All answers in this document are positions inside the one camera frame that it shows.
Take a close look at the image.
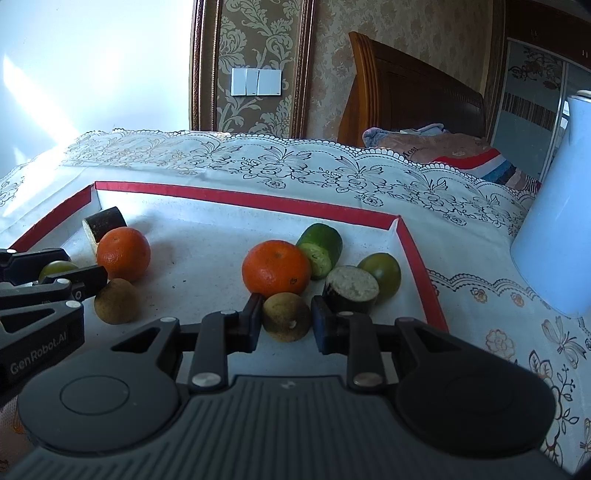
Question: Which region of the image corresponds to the brown wooden headboard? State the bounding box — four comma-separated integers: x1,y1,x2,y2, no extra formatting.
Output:
337,31,488,148

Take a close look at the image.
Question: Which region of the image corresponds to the orange tangerine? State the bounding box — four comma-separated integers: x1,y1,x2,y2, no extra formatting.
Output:
241,240,312,298
96,227,152,283

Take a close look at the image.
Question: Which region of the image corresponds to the pink blanket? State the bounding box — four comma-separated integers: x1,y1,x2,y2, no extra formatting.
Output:
362,124,495,164

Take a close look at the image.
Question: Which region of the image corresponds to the white wall light switch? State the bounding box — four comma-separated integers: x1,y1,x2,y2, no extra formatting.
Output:
231,67,282,97

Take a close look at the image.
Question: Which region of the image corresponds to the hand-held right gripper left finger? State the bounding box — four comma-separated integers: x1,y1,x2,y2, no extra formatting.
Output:
111,293,265,393

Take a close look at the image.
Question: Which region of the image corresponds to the green cucumber piece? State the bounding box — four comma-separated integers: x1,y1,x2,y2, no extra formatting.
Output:
295,223,344,281

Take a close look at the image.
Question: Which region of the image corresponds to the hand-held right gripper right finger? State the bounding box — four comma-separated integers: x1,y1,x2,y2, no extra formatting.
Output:
311,295,467,393

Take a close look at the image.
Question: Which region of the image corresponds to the red shallow cardboard tray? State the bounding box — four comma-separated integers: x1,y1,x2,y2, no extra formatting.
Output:
0,181,450,384

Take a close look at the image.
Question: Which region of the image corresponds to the dark wardrobe with glass doors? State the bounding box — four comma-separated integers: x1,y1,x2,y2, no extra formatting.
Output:
485,0,591,181

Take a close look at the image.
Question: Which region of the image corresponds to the white electric kettle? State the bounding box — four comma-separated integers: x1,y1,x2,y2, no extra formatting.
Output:
509,95,591,318

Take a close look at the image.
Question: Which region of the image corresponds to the gold framed floral wall panel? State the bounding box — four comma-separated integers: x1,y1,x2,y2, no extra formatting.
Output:
189,0,317,138

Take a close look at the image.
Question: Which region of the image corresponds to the brown longan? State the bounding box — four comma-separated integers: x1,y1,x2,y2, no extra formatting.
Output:
93,278,140,325
262,292,312,343

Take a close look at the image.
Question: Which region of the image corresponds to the green tomato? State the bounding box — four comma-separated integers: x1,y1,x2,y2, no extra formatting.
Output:
358,252,402,305
38,260,80,282

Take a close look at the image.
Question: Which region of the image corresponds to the light blue cloth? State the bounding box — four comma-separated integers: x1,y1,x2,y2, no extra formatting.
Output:
399,122,451,137

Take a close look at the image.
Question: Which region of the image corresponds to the dark eggplant piece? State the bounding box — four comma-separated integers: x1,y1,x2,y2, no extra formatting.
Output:
82,206,127,257

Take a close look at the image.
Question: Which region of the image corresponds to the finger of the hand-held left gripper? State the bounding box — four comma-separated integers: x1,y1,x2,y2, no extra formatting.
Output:
0,248,71,284
0,265,109,315

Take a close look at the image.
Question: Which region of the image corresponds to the red white blue striped pillow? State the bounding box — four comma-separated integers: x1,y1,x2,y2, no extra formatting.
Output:
431,148,541,192

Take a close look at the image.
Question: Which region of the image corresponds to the eggplant piece with pale cut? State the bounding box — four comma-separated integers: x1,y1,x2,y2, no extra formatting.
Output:
322,265,380,315

